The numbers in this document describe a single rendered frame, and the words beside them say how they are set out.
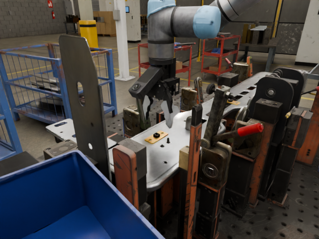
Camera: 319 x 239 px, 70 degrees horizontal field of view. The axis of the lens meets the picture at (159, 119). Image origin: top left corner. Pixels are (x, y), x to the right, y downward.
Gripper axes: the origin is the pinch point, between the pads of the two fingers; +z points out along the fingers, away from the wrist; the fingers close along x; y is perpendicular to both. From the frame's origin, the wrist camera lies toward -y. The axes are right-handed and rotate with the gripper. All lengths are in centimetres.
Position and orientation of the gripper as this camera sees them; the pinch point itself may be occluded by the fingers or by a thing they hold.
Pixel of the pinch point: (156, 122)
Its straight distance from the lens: 73.3
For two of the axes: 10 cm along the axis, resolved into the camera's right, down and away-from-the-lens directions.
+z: 0.0, 9.1, 4.2
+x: -7.7, -2.7, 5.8
